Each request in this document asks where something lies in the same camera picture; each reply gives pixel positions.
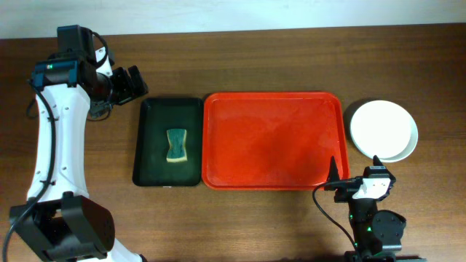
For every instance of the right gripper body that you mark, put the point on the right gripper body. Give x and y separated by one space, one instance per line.
347 189

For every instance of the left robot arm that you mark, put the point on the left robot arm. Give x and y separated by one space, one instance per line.
59 222

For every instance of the green and yellow sponge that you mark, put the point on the green and yellow sponge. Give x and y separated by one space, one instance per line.
177 145

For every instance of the black plastic tray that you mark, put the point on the black plastic tray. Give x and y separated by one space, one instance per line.
157 116

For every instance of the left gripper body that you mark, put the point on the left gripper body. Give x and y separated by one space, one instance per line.
116 88

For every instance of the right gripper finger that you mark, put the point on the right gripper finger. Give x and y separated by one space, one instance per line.
333 173
376 161

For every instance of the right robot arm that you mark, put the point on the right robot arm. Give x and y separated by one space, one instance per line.
376 233

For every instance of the white plate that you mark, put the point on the white plate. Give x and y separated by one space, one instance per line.
384 129

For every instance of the red plastic tray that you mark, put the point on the red plastic tray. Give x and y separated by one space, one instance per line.
272 140

